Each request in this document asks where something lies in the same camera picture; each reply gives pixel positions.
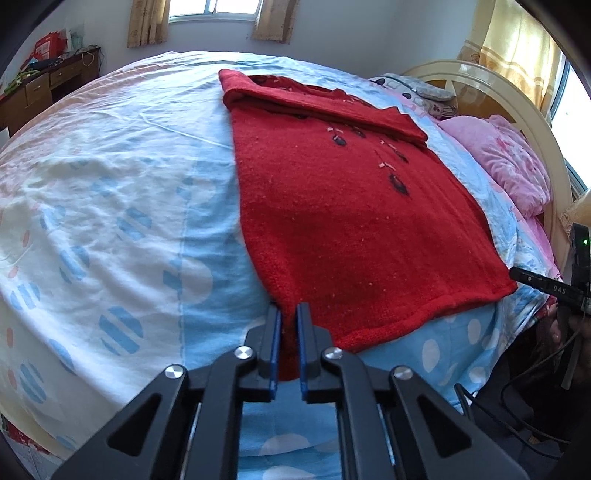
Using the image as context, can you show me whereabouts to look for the person's dark clothing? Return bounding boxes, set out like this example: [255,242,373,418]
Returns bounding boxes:
[471,295,591,480]

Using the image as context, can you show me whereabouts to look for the brown patterned pillow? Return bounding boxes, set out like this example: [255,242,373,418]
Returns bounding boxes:
[422,99,460,121]

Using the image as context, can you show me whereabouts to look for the yellow patterned curtain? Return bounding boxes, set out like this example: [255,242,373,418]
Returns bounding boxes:
[457,0,568,114]

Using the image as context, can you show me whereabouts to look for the pink pillow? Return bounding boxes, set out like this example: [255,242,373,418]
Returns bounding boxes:
[436,114,552,220]

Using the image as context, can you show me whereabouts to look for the black cable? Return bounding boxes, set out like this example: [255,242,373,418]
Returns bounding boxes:
[455,355,575,457]

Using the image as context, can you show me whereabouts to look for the beige lace cloth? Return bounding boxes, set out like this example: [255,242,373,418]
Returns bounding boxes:
[558,189,591,229]

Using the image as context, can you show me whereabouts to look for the red gift box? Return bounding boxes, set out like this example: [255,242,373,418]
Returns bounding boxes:
[30,31,70,63]

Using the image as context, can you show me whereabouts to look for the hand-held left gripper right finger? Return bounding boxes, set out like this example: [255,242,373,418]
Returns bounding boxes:
[297,302,527,480]

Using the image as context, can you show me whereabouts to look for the white framed window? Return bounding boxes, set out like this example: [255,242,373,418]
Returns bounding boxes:
[168,0,266,24]

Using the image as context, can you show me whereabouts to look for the bed with patterned sheet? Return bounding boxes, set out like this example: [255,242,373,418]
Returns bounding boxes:
[0,50,561,480]

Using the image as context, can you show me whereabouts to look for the brown wooden desk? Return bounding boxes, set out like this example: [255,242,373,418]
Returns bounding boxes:
[0,45,102,137]

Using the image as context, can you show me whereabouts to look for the person's right hand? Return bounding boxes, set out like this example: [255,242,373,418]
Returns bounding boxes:
[547,307,573,356]

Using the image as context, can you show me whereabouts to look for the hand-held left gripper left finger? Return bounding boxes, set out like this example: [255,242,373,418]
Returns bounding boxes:
[51,305,282,480]

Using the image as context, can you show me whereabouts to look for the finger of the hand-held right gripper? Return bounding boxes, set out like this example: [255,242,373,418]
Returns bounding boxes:
[509,267,550,292]

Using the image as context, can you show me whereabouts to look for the red knitted sweater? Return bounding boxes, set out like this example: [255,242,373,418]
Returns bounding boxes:
[218,68,519,381]

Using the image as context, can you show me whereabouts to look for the grey patterned pillow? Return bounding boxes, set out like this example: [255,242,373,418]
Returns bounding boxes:
[402,76,455,101]

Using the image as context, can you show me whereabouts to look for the green items on desk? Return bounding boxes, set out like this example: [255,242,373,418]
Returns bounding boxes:
[2,62,42,90]

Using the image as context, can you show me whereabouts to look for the red floral bed cover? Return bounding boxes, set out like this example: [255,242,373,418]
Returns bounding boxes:
[0,413,51,462]

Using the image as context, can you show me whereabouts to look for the cartoon printed pillow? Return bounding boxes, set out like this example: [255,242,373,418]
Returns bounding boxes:
[369,74,430,112]

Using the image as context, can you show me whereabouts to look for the cream wooden headboard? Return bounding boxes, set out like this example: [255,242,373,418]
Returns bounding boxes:
[401,59,575,278]

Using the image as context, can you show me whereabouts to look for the large side window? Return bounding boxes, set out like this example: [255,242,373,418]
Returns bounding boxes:
[547,60,591,195]

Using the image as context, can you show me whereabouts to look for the beige patterned curtain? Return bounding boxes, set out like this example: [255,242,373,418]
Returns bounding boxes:
[127,0,171,48]
[252,0,301,44]

